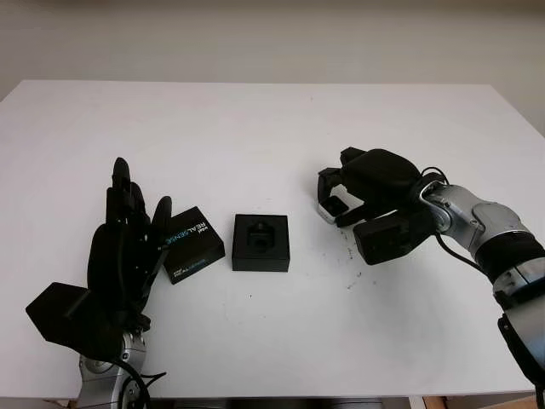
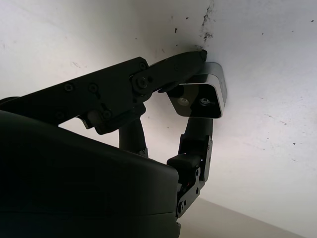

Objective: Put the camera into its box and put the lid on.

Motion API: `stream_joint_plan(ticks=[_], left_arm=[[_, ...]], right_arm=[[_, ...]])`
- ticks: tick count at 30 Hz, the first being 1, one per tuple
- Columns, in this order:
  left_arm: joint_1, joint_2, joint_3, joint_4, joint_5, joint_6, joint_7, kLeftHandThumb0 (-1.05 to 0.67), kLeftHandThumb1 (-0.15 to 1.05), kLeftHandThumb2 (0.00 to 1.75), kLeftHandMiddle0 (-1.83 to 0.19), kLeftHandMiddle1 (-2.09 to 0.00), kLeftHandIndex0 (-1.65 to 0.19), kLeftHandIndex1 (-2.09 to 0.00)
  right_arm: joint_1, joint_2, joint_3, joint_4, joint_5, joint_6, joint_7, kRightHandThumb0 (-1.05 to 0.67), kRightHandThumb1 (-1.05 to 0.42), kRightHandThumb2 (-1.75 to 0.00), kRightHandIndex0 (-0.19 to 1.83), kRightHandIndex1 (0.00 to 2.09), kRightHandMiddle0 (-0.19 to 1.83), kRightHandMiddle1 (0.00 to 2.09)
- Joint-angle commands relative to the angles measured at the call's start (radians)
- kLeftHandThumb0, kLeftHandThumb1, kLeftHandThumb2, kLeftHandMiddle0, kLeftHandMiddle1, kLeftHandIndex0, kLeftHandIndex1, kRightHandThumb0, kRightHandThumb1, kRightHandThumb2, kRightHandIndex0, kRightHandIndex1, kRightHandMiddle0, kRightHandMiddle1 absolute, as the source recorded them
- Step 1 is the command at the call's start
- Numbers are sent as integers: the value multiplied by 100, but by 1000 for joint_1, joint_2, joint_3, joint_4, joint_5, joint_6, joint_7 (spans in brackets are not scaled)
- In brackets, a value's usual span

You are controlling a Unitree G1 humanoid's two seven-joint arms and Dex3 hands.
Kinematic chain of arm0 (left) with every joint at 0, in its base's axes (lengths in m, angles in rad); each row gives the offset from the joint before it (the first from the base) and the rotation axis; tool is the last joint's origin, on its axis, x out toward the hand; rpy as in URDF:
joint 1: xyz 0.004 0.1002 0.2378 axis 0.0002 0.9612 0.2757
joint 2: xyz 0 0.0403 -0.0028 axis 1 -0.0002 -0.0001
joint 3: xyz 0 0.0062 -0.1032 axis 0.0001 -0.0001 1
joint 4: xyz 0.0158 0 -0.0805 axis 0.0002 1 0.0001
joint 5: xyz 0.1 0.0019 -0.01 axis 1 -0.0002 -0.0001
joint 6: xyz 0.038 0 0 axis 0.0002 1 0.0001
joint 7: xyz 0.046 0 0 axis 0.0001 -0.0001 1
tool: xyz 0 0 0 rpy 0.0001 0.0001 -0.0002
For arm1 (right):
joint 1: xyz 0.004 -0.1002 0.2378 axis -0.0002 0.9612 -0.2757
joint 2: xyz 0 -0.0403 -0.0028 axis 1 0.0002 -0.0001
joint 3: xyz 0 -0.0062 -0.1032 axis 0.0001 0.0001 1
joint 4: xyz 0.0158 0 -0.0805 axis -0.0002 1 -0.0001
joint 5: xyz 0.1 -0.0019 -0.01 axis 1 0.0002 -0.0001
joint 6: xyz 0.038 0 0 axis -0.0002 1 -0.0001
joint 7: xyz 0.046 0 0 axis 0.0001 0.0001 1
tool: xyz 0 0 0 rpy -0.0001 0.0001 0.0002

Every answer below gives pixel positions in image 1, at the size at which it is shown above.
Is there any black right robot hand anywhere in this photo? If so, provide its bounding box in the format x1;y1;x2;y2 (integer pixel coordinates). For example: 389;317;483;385
317;147;425;229

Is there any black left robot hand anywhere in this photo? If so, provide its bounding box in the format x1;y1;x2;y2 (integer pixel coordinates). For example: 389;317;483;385
86;157;174;342

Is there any small silver depth camera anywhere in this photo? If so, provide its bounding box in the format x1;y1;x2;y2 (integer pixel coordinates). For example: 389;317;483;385
316;189;363;224

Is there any black RealSense box lid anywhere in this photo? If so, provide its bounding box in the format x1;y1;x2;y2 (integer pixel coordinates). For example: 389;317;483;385
163;205;227;285

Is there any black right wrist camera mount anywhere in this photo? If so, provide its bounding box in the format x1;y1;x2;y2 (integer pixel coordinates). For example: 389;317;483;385
353;208;432;267

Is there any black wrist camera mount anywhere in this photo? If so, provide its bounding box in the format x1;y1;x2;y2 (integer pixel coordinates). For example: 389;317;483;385
25;280;103;361
353;208;432;267

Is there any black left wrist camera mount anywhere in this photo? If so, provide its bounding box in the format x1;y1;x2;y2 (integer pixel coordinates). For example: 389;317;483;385
25;280;103;361

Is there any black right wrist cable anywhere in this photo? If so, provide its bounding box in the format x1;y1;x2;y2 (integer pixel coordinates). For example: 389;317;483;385
433;233;496;279

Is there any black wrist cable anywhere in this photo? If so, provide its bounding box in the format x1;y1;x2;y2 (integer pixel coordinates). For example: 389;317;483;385
121;361;168;409
433;233;496;279

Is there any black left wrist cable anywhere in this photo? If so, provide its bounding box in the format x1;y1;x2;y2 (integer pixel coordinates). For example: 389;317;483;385
121;361;168;409

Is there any black camera box base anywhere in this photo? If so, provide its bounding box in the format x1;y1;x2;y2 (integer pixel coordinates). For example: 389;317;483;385
232;212;292;274

